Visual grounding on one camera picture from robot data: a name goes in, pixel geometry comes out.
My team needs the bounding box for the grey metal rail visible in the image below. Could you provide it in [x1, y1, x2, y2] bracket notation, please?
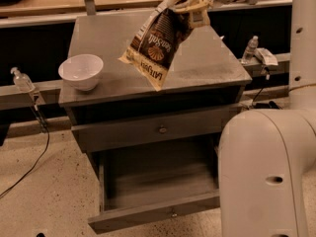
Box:
[0, 80, 62, 111]

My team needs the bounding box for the open grey middle drawer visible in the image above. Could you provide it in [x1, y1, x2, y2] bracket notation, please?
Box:
[88, 136, 219, 234]

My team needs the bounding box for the clear plastic water bottle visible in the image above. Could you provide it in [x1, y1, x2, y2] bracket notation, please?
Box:
[241, 36, 259, 64]

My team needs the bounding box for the grey wooden drawer cabinet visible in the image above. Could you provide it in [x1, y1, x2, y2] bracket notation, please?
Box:
[58, 7, 253, 154]

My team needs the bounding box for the white ceramic bowl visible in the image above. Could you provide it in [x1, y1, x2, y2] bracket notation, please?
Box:
[58, 54, 104, 91]

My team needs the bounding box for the clear hand sanitizer pump bottle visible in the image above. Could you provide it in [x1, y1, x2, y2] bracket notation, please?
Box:
[11, 67, 36, 93]

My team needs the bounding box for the black power adapter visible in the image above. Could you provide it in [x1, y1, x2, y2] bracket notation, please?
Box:
[254, 101, 281, 110]

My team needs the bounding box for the closed grey top drawer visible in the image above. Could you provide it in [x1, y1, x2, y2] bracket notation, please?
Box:
[72, 104, 241, 153]

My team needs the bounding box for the brown chip bag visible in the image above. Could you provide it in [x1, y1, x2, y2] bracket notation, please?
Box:
[119, 0, 209, 91]

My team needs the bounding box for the black floor cable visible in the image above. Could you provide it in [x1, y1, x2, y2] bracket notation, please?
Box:
[0, 106, 51, 199]

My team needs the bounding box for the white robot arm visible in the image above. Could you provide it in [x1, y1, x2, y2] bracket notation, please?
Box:
[218, 0, 316, 237]

